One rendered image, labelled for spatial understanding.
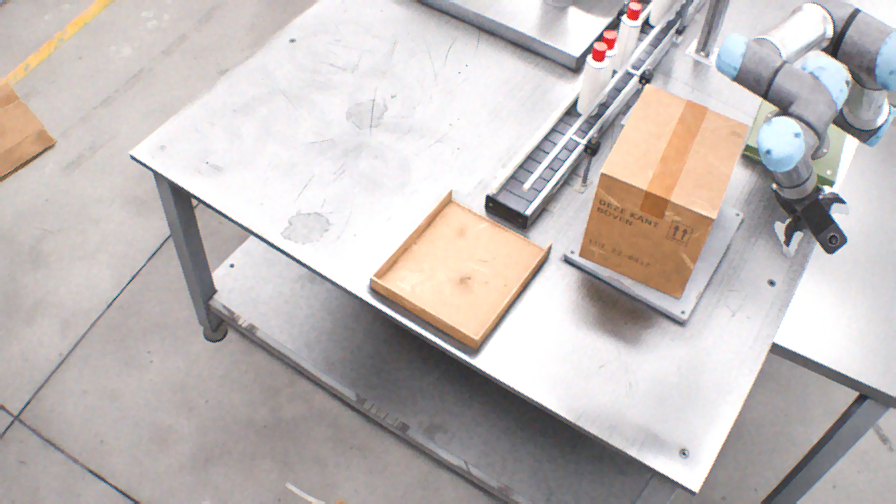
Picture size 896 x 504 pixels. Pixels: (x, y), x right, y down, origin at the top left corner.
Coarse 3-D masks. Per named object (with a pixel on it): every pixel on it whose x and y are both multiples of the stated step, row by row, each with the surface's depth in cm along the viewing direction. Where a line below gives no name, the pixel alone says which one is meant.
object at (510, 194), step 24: (648, 24) 234; (672, 24) 235; (648, 48) 227; (576, 120) 208; (552, 144) 202; (576, 144) 203; (528, 168) 197; (552, 168) 198; (504, 192) 192; (528, 192) 193
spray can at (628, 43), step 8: (632, 8) 204; (640, 8) 204; (624, 16) 208; (632, 16) 206; (624, 24) 208; (632, 24) 207; (640, 24) 207; (624, 32) 209; (632, 32) 208; (624, 40) 211; (632, 40) 211; (624, 48) 213; (632, 48) 213; (616, 56) 216; (624, 56) 215; (616, 64) 218; (616, 72) 220
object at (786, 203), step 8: (816, 184) 136; (776, 192) 146; (816, 192) 141; (784, 200) 144; (792, 200) 137; (800, 200) 137; (824, 200) 141; (784, 208) 148; (792, 208) 143; (792, 216) 144; (800, 224) 143
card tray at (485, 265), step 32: (448, 192) 193; (448, 224) 192; (480, 224) 192; (416, 256) 186; (448, 256) 187; (480, 256) 187; (512, 256) 188; (544, 256) 186; (384, 288) 178; (416, 288) 181; (448, 288) 182; (480, 288) 182; (512, 288) 182; (448, 320) 177; (480, 320) 177
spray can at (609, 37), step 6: (606, 36) 196; (612, 36) 197; (606, 42) 197; (612, 42) 197; (612, 48) 199; (606, 54) 199; (612, 54) 199; (612, 60) 201; (612, 66) 202; (606, 72) 203; (612, 72) 205; (606, 78) 205; (606, 84) 207; (606, 96) 211
